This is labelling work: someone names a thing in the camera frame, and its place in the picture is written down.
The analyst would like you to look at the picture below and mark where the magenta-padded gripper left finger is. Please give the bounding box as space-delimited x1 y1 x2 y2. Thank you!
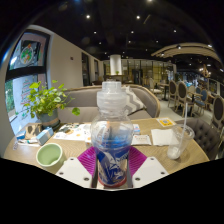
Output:
55 145 99 189

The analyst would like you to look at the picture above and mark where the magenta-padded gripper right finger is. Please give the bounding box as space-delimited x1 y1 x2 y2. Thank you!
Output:
126 146 170 189

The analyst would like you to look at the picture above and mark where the clear blue-labelled drink bottle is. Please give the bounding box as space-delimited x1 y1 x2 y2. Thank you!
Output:
89 80 135 188

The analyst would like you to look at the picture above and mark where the small white orange box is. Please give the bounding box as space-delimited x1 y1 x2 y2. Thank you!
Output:
84 134 95 148

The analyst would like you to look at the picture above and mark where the white printed pamphlet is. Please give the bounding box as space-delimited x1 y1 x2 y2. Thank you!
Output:
130 133 153 147

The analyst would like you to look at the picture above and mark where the small blue white packet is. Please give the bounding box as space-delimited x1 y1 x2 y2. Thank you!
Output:
132 123 141 136

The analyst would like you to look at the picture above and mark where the open illustrated booklet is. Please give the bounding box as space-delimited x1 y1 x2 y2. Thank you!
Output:
52 122 93 142

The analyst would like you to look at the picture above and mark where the white paper napkin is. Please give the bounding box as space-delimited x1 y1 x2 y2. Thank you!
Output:
150 127 176 147

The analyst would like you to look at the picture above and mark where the pale green mug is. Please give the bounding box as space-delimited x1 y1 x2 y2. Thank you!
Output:
35 142 67 175

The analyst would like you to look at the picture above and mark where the clear plastic cup with straw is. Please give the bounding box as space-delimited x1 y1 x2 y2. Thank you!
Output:
166 102 196 161

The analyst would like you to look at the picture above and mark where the small light blue box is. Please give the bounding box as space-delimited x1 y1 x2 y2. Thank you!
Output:
35 126 55 146

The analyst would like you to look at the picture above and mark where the grey chevron cushion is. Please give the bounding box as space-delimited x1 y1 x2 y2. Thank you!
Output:
121 85 147 115

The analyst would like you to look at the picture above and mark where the white pen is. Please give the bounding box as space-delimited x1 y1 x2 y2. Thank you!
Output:
17 138 41 148

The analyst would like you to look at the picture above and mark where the brown cardboard card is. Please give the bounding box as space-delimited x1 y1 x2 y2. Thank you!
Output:
24 122 44 141

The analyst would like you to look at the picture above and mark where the grey curved sofa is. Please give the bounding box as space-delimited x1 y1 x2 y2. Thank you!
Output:
54 83 162 125

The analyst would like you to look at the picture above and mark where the dark tufted armchair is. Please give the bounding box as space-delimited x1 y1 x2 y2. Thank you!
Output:
175 116 221 161

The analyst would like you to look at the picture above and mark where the blue white flat packet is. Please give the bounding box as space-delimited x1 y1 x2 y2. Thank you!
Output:
15 130 27 141

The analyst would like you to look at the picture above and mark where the green potted plant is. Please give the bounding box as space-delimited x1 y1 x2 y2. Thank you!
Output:
22 79 81 130

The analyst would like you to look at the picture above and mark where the group of dining chairs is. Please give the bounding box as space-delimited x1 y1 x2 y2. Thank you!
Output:
147 77 224 134

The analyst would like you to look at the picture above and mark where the window with holiday decals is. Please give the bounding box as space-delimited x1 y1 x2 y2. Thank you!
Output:
4 29 51 135

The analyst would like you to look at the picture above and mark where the group of ceiling lights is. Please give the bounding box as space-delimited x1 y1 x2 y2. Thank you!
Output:
74 0 215 50

